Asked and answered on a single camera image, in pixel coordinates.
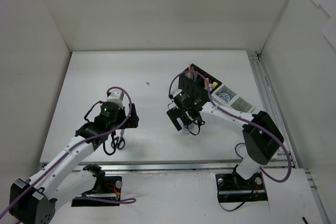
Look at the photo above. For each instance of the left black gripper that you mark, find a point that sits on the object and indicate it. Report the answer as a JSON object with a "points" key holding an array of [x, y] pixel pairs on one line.
{"points": [[130, 120]]}

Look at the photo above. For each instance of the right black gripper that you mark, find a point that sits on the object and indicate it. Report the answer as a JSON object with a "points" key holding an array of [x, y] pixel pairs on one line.
{"points": [[176, 116]]}

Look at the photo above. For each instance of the black handled scissors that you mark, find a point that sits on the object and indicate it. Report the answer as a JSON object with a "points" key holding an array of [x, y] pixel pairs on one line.
{"points": [[118, 142]]}

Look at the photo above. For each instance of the orange cap highlighter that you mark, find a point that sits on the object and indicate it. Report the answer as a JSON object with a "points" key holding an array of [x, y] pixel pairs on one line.
{"points": [[206, 81]]}

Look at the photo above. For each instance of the yellow highlighter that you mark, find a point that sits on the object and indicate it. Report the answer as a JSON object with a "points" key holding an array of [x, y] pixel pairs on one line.
{"points": [[214, 85]]}

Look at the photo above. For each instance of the blue patterned tape roll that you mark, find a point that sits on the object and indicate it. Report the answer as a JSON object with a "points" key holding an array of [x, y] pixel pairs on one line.
{"points": [[225, 95]]}

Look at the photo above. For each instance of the pink blue tape roll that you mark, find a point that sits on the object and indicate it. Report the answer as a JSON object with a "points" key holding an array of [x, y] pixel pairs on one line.
{"points": [[190, 129]]}

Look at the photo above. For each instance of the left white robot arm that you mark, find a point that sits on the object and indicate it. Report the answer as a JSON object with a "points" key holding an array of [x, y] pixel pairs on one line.
{"points": [[37, 199]]}

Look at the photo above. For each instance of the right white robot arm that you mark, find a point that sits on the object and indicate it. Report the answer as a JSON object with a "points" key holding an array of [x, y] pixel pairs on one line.
{"points": [[261, 136]]}

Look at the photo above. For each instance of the black two-compartment organizer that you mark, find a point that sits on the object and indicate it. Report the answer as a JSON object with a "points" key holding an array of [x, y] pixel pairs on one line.
{"points": [[197, 89]]}

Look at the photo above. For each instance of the white two-compartment organizer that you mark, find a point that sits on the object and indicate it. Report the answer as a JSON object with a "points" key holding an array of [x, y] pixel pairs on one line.
{"points": [[237, 102]]}

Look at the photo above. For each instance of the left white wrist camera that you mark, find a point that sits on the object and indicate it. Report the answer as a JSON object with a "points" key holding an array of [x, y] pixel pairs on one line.
{"points": [[116, 96]]}

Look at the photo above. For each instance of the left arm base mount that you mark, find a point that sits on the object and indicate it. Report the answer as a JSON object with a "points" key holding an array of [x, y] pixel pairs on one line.
{"points": [[104, 192]]}

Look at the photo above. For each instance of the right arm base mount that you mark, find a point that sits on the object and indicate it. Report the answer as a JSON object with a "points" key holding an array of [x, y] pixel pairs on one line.
{"points": [[233, 191]]}

